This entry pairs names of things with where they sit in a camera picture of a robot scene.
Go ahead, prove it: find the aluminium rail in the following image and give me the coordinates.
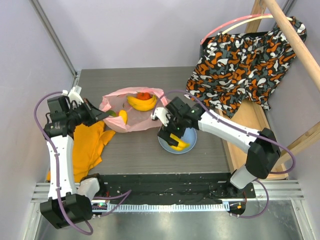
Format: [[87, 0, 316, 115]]
[[23, 179, 306, 240]]

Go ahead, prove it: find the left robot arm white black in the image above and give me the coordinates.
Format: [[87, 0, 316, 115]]
[[39, 93, 108, 235]]

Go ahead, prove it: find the pink plastic bag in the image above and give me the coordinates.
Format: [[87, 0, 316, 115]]
[[99, 87, 164, 133]]

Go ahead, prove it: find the pink white hoop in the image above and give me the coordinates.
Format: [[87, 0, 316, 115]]
[[200, 13, 273, 45]]

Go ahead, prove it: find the yellow green mango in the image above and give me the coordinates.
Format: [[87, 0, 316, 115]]
[[118, 109, 128, 125]]

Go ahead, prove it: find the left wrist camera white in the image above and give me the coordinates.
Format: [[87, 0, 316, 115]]
[[61, 85, 84, 105]]

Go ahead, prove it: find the yellow banana bunch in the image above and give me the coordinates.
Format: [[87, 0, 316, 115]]
[[127, 95, 157, 112]]

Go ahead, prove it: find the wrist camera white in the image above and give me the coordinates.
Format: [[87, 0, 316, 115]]
[[151, 107, 172, 127], [61, 85, 84, 105]]

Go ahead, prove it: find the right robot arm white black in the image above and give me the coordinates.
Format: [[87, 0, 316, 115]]
[[151, 97, 280, 198]]

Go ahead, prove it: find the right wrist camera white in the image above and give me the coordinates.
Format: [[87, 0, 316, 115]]
[[151, 107, 172, 127]]

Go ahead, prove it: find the orange cloth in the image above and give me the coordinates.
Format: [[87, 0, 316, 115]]
[[46, 119, 116, 183]]

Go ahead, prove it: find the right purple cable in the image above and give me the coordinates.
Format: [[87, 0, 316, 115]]
[[152, 89, 297, 220]]

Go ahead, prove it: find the blue plate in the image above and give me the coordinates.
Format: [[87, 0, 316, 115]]
[[158, 128, 197, 155]]

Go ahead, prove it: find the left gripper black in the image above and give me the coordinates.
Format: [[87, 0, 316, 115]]
[[66, 98, 108, 127]]

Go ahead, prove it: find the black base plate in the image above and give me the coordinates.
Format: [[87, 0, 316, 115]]
[[100, 173, 256, 205]]

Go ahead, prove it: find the orange tangerine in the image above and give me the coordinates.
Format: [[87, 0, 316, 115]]
[[107, 110, 117, 117]]

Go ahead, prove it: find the wooden rack frame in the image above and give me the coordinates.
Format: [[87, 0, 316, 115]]
[[219, 0, 320, 181]]

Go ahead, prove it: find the red orange persimmon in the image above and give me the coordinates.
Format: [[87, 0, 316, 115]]
[[136, 92, 153, 101]]

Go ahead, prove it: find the patterned camouflage cloth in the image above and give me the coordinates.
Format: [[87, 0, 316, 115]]
[[186, 26, 296, 118]]

